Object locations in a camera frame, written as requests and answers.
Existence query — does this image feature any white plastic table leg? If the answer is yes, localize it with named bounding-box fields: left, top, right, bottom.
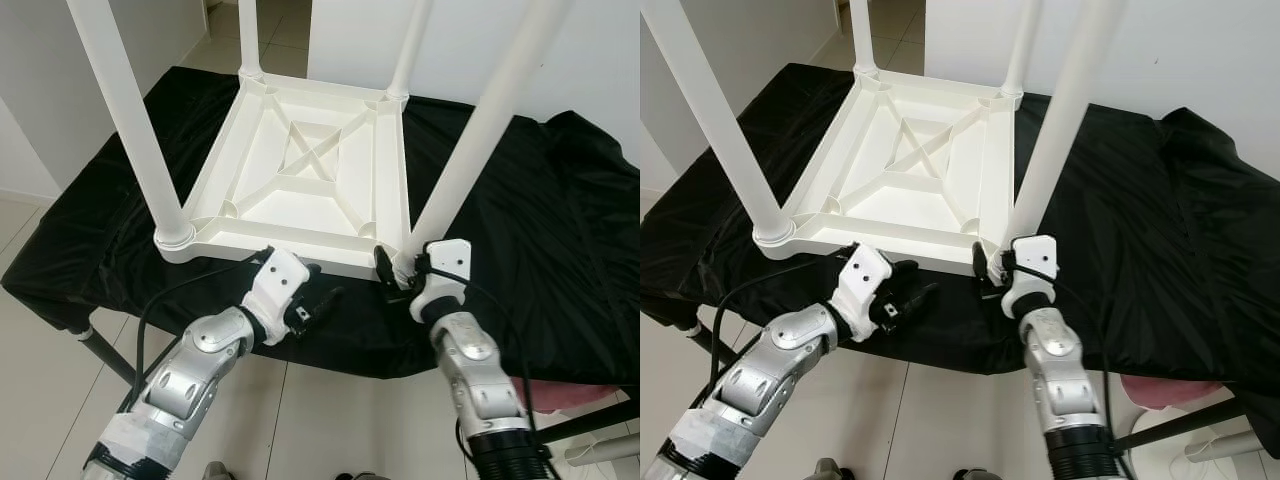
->
left=640, top=0, right=796, bottom=246
left=1005, top=0, right=1126, bottom=251
left=850, top=0, right=878, bottom=76
left=385, top=0, right=436, bottom=103
left=405, top=0, right=573, bottom=269
left=1003, top=0, right=1046, bottom=99
left=65, top=0, right=196, bottom=251
left=237, top=0, right=263, bottom=81

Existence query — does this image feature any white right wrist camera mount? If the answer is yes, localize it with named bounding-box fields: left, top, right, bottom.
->
left=410, top=240, right=473, bottom=323
left=1000, top=235, right=1059, bottom=319

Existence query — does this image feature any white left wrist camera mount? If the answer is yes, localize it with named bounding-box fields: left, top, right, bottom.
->
left=243, top=248, right=311, bottom=346
left=832, top=243, right=894, bottom=341

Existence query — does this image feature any white plastic table top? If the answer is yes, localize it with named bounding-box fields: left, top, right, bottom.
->
left=153, top=72, right=416, bottom=286
left=752, top=68, right=1021, bottom=276

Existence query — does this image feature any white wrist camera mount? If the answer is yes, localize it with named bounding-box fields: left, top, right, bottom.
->
left=410, top=240, right=473, bottom=323
left=832, top=243, right=894, bottom=341
left=1000, top=235, right=1059, bottom=319
left=243, top=248, right=311, bottom=346

